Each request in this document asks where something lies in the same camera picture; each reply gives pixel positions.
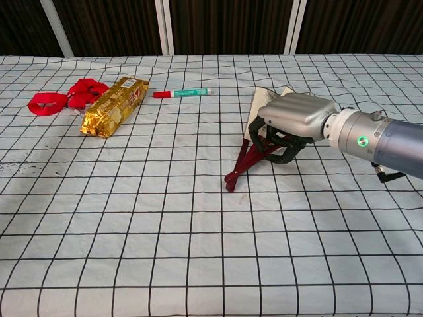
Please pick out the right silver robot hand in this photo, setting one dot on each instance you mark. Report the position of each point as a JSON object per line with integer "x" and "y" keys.
{"x": 297, "y": 112}

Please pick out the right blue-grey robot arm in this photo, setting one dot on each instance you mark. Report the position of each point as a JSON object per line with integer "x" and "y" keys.
{"x": 396, "y": 142}

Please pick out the red and teal marker pen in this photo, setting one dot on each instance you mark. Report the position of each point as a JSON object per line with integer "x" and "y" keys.
{"x": 185, "y": 92}

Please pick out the white black-checked tablecloth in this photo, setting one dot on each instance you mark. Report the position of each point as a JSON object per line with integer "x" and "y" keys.
{"x": 165, "y": 231}

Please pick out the gold foil snack package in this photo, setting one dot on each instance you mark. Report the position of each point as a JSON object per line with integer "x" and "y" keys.
{"x": 112, "y": 109}

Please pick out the dark brown pleated curtain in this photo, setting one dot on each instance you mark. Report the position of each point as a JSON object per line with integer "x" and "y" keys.
{"x": 115, "y": 26}

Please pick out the white double frame post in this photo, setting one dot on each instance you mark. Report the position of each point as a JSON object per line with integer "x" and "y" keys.
{"x": 164, "y": 26}

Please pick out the white slanted frame post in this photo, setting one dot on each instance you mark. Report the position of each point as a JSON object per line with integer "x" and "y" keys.
{"x": 57, "y": 29}

